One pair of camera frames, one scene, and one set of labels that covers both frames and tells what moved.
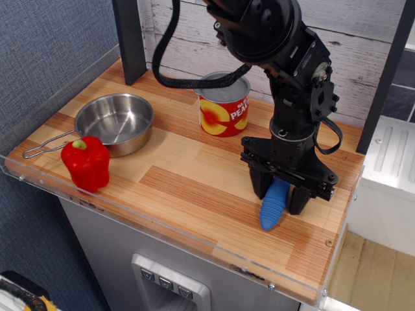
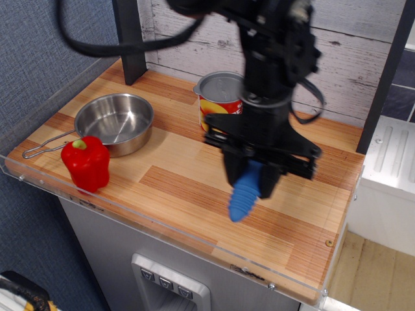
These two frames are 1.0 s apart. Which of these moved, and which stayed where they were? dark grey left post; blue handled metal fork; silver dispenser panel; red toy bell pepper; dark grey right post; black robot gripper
Moved: black robot gripper; blue handled metal fork
Stayed: dark grey right post; dark grey left post; silver dispenser panel; red toy bell pepper
